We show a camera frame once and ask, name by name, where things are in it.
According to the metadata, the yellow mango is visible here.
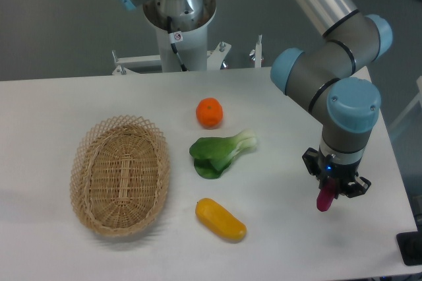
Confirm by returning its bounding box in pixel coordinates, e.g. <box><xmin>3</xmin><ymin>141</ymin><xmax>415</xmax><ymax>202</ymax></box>
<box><xmin>195</xmin><ymin>198</ymin><xmax>247</xmax><ymax>242</ymax></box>

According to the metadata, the orange mandarin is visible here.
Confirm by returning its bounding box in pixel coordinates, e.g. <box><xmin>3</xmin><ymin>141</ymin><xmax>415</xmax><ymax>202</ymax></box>
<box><xmin>195</xmin><ymin>98</ymin><xmax>224</xmax><ymax>129</ymax></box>

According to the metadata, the white metal base frame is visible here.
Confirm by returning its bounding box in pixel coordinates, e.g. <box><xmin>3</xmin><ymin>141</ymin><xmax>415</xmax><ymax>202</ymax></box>
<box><xmin>111</xmin><ymin>42</ymin><xmax>232</xmax><ymax>75</ymax></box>

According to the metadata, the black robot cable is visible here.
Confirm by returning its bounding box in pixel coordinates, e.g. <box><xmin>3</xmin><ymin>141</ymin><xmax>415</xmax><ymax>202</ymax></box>
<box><xmin>166</xmin><ymin>16</ymin><xmax>189</xmax><ymax>73</ymax></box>

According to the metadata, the black device at table edge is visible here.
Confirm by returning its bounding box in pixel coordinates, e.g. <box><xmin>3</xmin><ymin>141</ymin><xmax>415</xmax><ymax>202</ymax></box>
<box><xmin>396</xmin><ymin>232</ymin><xmax>421</xmax><ymax>266</ymax></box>

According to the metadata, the purple sweet potato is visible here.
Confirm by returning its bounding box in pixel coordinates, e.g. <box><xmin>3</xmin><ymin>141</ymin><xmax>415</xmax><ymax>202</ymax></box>
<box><xmin>316</xmin><ymin>178</ymin><xmax>337</xmax><ymax>212</ymax></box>

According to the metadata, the white clamp bracket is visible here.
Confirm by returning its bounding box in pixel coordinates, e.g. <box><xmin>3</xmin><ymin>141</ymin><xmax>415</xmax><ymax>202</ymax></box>
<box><xmin>249</xmin><ymin>34</ymin><xmax>264</xmax><ymax>68</ymax></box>

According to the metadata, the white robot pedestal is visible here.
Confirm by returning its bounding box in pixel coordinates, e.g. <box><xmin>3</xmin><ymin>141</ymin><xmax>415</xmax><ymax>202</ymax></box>
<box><xmin>143</xmin><ymin>0</ymin><xmax>216</xmax><ymax>73</ymax></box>

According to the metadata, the woven wicker basket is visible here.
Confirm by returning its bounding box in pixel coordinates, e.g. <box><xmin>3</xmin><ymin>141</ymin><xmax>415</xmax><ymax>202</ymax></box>
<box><xmin>70</xmin><ymin>115</ymin><xmax>170</xmax><ymax>237</ymax></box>

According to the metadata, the green bok choy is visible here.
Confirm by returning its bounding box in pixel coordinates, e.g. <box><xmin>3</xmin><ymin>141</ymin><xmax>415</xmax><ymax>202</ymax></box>
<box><xmin>189</xmin><ymin>129</ymin><xmax>258</xmax><ymax>179</ymax></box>

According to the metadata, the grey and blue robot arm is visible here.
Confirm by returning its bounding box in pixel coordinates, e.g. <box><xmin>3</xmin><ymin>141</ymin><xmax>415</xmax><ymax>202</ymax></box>
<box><xmin>120</xmin><ymin>0</ymin><xmax>392</xmax><ymax>199</ymax></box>

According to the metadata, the white frame at right edge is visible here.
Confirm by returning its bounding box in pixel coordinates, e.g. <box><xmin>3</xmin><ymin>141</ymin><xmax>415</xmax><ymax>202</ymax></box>
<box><xmin>388</xmin><ymin>77</ymin><xmax>421</xmax><ymax>141</ymax></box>

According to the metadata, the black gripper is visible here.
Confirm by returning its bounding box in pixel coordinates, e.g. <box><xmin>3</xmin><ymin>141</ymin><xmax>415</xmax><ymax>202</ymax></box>
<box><xmin>302</xmin><ymin>148</ymin><xmax>371</xmax><ymax>199</ymax></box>

